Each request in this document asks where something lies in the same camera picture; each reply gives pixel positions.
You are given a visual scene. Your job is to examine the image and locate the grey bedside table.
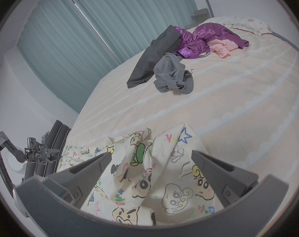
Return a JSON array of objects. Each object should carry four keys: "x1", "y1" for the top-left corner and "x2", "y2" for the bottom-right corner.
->
[{"x1": 185, "y1": 8, "x2": 210, "y2": 29}]

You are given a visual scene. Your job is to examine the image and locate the white printed pyjama top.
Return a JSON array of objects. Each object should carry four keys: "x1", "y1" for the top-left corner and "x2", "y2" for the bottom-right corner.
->
[{"x1": 58, "y1": 122, "x2": 217, "y2": 226}]

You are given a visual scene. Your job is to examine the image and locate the purple satin garment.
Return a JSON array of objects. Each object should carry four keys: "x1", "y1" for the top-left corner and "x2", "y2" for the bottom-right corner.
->
[{"x1": 172, "y1": 23, "x2": 249, "y2": 59}]

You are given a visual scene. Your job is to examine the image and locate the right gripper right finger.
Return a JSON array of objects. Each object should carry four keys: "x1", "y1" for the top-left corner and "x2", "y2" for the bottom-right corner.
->
[{"x1": 191, "y1": 150, "x2": 259, "y2": 208}]

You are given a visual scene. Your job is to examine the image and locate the black garment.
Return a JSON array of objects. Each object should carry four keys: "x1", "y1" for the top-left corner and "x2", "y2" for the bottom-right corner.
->
[{"x1": 127, "y1": 25, "x2": 182, "y2": 89}]

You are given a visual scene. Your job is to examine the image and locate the pink garment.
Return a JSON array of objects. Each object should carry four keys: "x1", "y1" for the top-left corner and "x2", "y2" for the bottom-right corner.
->
[{"x1": 210, "y1": 39, "x2": 239, "y2": 59}]

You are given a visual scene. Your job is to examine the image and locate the grey garment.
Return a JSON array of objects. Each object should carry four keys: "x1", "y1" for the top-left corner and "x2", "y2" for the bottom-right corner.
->
[{"x1": 153, "y1": 53, "x2": 194, "y2": 94}]

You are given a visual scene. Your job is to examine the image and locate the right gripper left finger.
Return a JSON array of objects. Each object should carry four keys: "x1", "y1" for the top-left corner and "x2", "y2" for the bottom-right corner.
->
[{"x1": 43, "y1": 152, "x2": 112, "y2": 209}]

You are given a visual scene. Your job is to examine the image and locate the bed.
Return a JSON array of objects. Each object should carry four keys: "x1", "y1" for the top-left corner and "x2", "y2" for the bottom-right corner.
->
[{"x1": 62, "y1": 0, "x2": 299, "y2": 225}]

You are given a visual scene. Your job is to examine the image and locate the white printed pillow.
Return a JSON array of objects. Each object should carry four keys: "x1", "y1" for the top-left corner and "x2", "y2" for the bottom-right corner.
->
[{"x1": 220, "y1": 16, "x2": 273, "y2": 36}]

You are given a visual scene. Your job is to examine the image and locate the blue-green curtain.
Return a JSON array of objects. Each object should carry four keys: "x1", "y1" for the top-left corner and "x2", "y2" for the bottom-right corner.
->
[
  {"x1": 16, "y1": 0, "x2": 121, "y2": 114},
  {"x1": 61, "y1": 0, "x2": 199, "y2": 64}
]

